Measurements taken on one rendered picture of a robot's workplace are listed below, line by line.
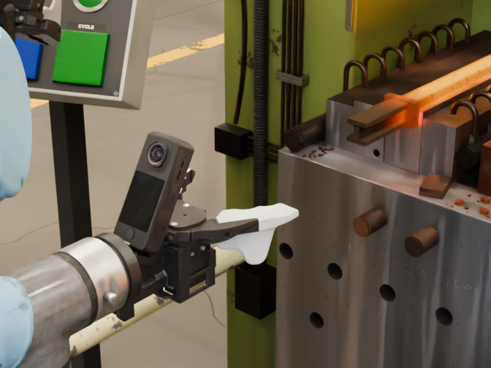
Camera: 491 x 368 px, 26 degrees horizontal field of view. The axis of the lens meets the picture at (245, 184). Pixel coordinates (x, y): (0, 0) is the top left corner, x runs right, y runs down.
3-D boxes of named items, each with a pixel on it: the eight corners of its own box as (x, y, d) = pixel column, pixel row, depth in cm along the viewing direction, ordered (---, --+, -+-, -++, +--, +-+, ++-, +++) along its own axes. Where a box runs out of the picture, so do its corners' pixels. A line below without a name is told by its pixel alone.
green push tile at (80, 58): (99, 86, 149) (107, 33, 149) (51, 80, 150) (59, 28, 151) (104, 88, 150) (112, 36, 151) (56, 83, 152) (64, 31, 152)
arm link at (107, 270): (42, 240, 99) (100, 269, 94) (80, 223, 102) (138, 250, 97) (48, 309, 102) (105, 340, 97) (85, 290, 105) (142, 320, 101)
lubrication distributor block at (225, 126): (240, 161, 174) (240, 136, 172) (213, 151, 178) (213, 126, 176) (253, 155, 176) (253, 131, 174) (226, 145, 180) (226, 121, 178)
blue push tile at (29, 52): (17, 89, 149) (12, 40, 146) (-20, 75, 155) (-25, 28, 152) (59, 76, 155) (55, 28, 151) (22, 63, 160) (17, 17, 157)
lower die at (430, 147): (451, 184, 134) (457, 121, 130) (324, 143, 146) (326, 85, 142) (596, 96, 163) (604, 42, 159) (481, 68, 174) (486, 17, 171)
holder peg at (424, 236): (421, 261, 128) (422, 241, 127) (402, 253, 130) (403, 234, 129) (439, 248, 131) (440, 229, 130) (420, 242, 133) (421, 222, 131)
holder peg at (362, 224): (369, 240, 133) (370, 221, 132) (351, 234, 134) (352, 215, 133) (387, 229, 136) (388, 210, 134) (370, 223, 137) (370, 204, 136)
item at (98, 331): (63, 374, 152) (60, 343, 149) (39, 361, 155) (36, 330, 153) (263, 261, 182) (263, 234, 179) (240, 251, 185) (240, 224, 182)
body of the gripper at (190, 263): (169, 258, 114) (83, 303, 106) (166, 185, 110) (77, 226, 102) (222, 282, 109) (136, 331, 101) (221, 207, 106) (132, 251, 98)
